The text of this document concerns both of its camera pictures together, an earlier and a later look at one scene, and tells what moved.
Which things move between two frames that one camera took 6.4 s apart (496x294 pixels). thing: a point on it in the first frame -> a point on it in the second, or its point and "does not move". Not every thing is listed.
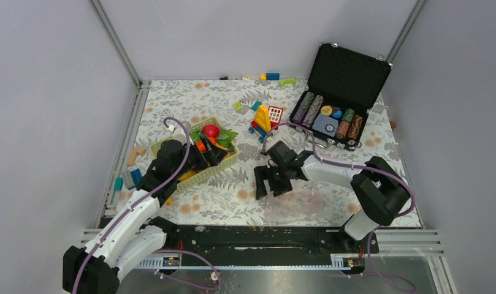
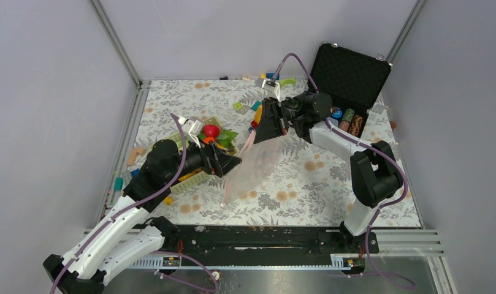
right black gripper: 262,173 -> 270,127
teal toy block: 256,105 does not move
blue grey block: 137,174 does not move
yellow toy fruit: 186,175 does not move
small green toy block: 238,105 does not move
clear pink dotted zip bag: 300,206 -> 255,162
